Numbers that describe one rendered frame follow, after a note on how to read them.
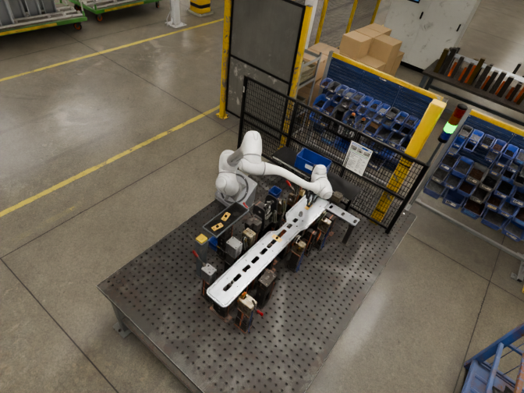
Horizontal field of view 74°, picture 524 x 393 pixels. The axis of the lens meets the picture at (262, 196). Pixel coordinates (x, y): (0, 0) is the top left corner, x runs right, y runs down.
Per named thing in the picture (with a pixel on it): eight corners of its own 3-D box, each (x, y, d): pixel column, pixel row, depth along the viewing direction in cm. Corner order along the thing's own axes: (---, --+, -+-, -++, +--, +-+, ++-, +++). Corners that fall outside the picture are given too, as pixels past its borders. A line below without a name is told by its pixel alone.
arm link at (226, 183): (223, 196, 322) (211, 192, 302) (224, 177, 325) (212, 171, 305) (238, 196, 316) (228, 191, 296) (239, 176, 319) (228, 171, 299)
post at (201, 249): (201, 280, 272) (201, 246, 241) (194, 274, 275) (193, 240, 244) (208, 274, 277) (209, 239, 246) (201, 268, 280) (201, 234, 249)
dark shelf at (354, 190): (350, 203, 312) (351, 200, 310) (270, 157, 345) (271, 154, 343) (360, 191, 326) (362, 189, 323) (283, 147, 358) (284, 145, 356)
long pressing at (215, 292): (227, 312, 226) (228, 311, 224) (202, 291, 234) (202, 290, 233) (331, 203, 310) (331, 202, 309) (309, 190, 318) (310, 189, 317)
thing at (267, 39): (288, 150, 523) (320, 6, 383) (282, 154, 515) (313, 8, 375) (222, 113, 573) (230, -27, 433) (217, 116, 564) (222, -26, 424)
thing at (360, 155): (362, 177, 317) (374, 150, 295) (341, 165, 325) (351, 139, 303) (363, 176, 318) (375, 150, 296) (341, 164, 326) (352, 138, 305)
